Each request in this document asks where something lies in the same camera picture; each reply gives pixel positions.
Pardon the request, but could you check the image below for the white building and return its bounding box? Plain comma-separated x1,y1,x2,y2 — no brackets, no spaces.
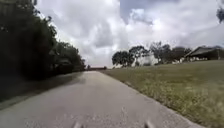
131,54,160,67

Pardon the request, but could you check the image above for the row of trees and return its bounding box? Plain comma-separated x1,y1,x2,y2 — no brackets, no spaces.
111,41,193,68

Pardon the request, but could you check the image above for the building with dark roof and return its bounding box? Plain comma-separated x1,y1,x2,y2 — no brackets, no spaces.
183,45,224,62

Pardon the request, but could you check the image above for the robot's own part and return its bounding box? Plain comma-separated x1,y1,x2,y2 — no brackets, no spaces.
144,120,156,128
73,121,84,128

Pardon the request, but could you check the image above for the dense dark wood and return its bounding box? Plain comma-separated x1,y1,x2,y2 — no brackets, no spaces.
0,0,87,83

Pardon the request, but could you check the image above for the dry grass slope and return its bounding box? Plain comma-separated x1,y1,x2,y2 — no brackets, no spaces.
99,59,224,128

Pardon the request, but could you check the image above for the grass verge beside wood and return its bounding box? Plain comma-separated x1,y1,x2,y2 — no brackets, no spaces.
0,71,87,111

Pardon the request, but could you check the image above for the grey paved path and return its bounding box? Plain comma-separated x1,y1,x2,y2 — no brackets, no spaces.
0,70,205,128

